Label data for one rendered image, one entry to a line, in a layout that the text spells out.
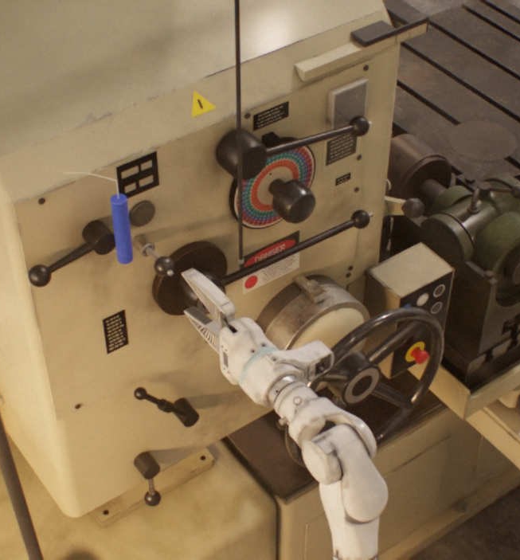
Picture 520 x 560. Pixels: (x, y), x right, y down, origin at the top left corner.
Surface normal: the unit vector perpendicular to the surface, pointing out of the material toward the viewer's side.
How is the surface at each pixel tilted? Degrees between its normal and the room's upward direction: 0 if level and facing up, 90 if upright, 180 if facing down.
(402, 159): 24
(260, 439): 0
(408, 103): 0
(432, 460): 90
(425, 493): 90
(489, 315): 90
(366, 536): 51
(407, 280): 0
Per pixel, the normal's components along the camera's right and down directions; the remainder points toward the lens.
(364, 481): 0.43, -0.07
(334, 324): 0.56, 0.10
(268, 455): 0.00, -0.73
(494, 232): -0.38, -0.45
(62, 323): 0.58, 0.56
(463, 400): -0.81, 0.40
